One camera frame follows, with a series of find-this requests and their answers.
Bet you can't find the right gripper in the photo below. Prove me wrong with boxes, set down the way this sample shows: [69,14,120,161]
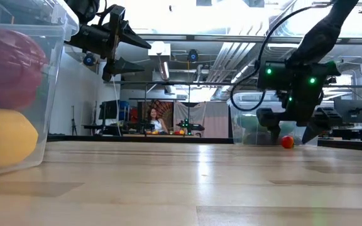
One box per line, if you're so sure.
[256,90,343,146]

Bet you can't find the pale curtain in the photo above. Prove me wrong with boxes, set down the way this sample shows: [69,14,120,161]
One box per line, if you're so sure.
[173,100,231,138]

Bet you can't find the black table frame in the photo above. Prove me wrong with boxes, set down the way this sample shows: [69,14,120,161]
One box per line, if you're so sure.
[47,134,362,153]

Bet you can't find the black monitor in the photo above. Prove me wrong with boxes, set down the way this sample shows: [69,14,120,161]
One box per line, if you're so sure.
[98,100,121,126]
[334,99,362,124]

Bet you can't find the small red cherry tomato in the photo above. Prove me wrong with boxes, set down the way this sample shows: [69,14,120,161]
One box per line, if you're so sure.
[280,135,295,149]

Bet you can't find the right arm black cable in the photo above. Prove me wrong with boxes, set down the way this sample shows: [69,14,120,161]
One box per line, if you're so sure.
[229,4,315,112]

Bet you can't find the person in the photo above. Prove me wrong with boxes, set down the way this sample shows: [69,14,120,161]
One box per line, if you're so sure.
[147,107,170,134]

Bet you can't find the black tripod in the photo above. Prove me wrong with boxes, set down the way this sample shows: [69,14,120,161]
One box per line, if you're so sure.
[70,105,78,136]

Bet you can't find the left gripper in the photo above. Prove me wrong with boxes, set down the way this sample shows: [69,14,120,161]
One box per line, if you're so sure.
[64,4,152,82]

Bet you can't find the black horizontal rail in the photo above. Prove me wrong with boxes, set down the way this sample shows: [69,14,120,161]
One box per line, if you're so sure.
[103,80,362,89]

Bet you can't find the black dome camera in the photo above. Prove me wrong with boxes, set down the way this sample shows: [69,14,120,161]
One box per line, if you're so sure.
[186,49,199,62]

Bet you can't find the red bell pepper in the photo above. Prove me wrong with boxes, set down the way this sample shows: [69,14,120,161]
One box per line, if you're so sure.
[0,26,49,111]

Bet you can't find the patterned maroon cloth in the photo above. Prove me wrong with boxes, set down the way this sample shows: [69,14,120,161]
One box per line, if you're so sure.
[141,100,175,129]

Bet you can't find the clear plastic bin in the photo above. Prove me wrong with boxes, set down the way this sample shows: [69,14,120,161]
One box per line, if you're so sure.
[0,0,80,180]
[228,91,328,147]

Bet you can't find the black overhead beam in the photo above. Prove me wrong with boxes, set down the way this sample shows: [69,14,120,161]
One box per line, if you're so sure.
[138,33,362,45]

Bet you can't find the yellow bell pepper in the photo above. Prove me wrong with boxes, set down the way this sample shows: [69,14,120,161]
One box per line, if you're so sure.
[0,107,40,171]

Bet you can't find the black round speaker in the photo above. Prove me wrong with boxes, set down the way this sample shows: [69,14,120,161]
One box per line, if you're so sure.
[82,52,96,67]

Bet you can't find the white ceiling light box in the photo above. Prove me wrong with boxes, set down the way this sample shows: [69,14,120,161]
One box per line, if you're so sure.
[148,41,172,57]

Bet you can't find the silver ceiling duct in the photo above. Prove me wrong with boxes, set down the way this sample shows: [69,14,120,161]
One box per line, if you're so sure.
[206,0,326,92]

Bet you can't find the blue barrel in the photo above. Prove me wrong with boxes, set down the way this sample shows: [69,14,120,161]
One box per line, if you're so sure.
[118,100,131,122]

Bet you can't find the white hanging cable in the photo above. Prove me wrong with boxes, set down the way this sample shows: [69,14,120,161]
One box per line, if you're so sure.
[111,75,121,136]

